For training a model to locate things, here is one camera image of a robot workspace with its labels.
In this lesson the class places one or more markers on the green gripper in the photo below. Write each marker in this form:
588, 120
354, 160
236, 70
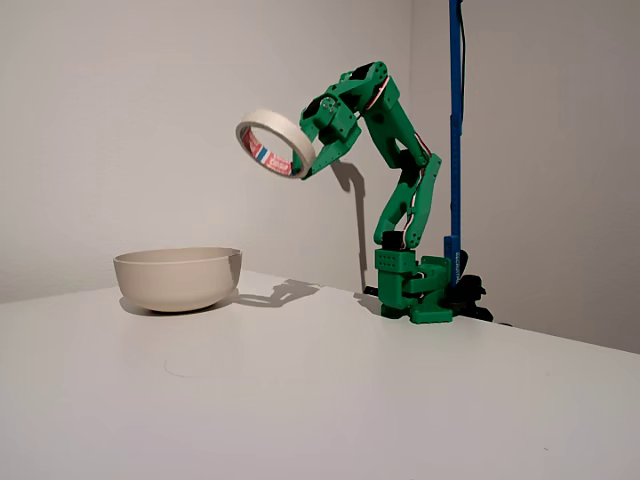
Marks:
326, 148

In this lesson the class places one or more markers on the white masking tape roll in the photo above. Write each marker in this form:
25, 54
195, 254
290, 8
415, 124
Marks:
280, 127

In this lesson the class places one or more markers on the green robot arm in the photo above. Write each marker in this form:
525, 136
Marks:
400, 130

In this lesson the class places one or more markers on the blue upright pole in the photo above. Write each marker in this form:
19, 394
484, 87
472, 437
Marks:
456, 150

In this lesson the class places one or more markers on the white round bowl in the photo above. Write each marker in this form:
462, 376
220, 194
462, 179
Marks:
175, 280

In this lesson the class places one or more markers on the black table clamp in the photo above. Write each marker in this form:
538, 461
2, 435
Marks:
472, 290

